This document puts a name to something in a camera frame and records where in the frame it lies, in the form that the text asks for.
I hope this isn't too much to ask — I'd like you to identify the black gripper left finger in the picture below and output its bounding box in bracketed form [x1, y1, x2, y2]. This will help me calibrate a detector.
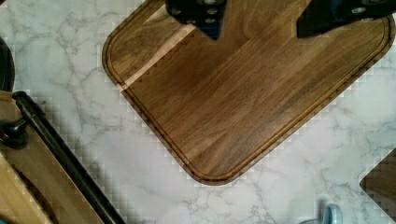
[165, 0, 227, 40]

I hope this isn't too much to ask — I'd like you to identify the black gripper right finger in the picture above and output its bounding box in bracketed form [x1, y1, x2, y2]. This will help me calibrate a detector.
[296, 0, 396, 38]

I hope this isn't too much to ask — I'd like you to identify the wooden cutting board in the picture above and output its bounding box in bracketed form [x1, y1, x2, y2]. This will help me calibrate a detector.
[102, 0, 395, 185]

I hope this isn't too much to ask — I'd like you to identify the round wooden lid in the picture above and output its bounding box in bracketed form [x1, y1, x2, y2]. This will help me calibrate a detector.
[360, 149, 396, 220]

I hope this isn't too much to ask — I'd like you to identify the light blue cup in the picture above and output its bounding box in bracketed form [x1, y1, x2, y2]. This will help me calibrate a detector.
[301, 203, 343, 224]

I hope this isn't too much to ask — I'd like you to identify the black round object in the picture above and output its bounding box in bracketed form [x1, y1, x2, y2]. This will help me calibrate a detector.
[0, 38, 15, 91]

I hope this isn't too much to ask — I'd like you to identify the black drawer handle bar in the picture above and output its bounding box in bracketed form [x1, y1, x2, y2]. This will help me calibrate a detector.
[1, 91, 126, 224]

